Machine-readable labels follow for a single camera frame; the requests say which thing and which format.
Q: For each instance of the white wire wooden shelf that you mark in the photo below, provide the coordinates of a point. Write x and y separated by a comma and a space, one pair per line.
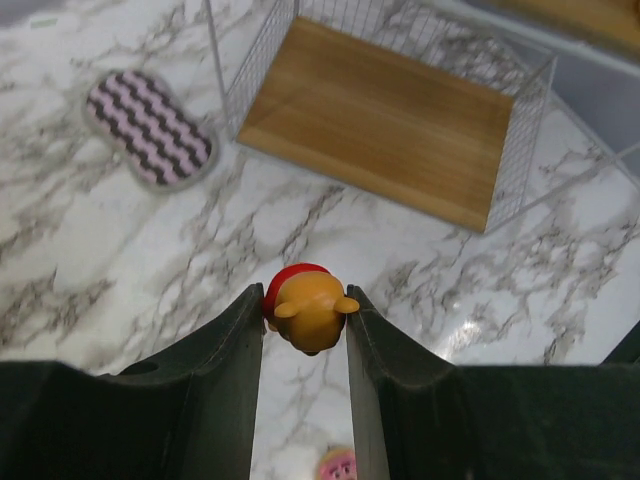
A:
436, 105

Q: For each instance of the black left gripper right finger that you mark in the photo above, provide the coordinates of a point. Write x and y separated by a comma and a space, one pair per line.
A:
417, 416

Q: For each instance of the pink strawberry donut toy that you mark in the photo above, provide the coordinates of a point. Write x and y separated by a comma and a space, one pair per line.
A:
339, 463

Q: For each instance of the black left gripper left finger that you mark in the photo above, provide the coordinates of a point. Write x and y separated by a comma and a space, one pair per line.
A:
186, 412

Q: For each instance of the orange bear toy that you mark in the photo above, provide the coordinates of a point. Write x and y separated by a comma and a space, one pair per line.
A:
307, 306

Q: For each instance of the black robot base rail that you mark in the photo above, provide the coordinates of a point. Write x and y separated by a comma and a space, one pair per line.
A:
628, 350

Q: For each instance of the purple wavy striped sponge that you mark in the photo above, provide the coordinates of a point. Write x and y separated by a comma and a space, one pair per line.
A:
165, 147

